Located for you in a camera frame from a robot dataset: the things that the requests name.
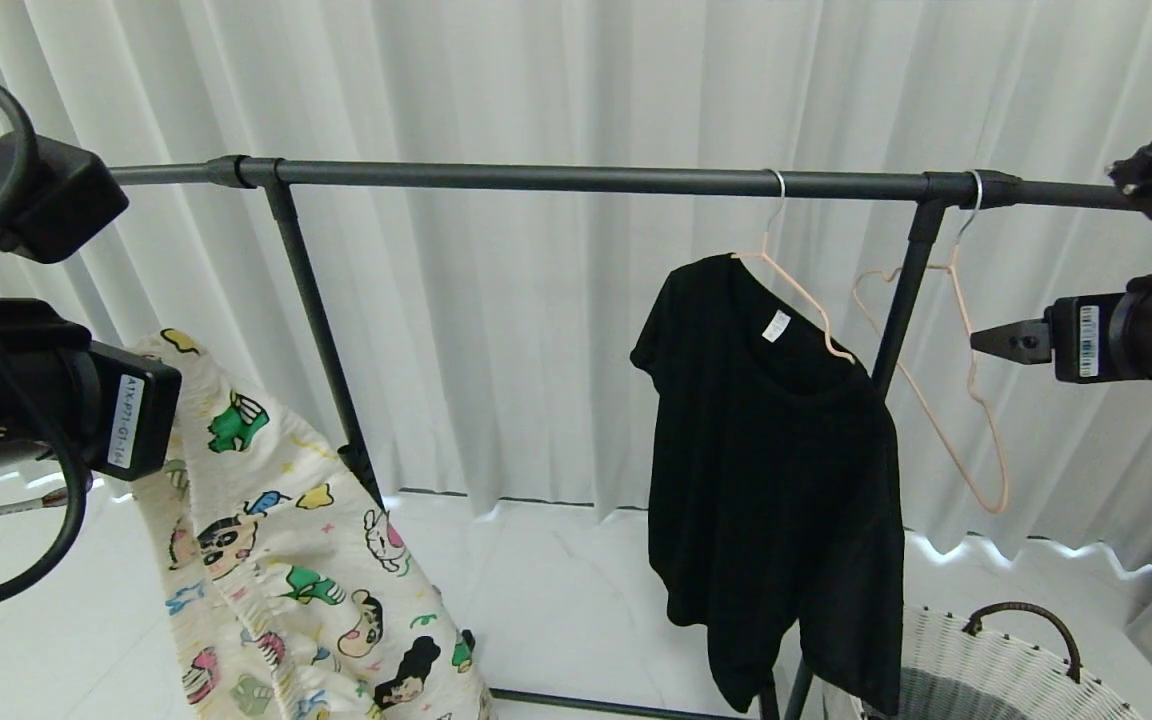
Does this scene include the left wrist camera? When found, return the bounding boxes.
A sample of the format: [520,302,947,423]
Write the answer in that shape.
[0,120,132,266]

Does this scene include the cream printed garment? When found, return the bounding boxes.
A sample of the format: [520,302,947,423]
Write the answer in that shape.
[126,328,493,720]

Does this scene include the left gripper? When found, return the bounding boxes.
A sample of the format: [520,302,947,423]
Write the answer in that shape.
[0,295,183,486]

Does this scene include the black garment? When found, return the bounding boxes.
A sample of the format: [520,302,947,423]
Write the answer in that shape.
[631,253,907,717]

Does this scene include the white curtain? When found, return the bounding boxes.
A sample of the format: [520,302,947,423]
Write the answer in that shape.
[0,0,1152,576]

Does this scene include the white laundry basket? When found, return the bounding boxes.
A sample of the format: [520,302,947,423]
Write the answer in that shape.
[821,600,1147,720]

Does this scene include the pink clothes hanger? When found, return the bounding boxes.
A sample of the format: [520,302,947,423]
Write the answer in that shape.
[851,170,1012,516]
[731,170,857,366]

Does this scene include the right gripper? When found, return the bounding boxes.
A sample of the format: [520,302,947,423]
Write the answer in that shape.
[1046,258,1152,391]

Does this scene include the black clothes rack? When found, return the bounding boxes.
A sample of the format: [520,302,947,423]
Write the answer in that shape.
[106,155,1152,720]

